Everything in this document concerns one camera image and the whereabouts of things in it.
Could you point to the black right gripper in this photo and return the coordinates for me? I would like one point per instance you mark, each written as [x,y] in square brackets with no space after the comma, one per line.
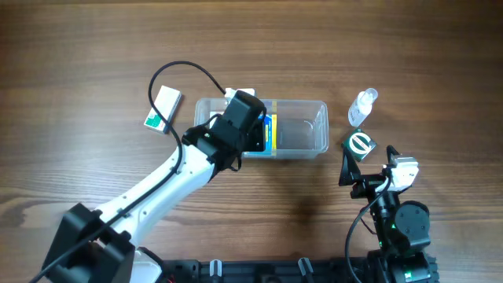
[372,184]

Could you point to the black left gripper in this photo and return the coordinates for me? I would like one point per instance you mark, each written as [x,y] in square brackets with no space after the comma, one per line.
[256,134]

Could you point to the blue yellow cough drops bag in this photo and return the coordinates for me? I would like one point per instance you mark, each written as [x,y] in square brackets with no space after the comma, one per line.
[270,134]

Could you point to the clear plastic container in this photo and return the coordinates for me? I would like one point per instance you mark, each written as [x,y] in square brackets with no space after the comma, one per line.
[302,127]

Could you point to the white Hansaplast plaster box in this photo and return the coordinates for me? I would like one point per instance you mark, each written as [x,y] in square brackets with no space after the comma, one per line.
[213,117]

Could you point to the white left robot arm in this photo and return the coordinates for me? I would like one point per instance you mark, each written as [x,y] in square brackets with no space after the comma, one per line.
[104,244]

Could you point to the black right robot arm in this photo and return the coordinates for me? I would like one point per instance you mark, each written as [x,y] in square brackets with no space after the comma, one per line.
[402,228]

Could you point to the green round-label box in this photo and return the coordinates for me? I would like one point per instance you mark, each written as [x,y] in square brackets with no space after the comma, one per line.
[359,144]

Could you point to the small clear plastic bottle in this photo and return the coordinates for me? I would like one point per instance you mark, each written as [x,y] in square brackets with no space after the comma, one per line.
[361,106]

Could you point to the white green medicine box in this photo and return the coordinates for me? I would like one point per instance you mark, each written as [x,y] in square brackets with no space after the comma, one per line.
[166,102]

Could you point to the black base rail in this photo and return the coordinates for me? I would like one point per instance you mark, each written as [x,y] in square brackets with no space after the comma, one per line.
[275,270]

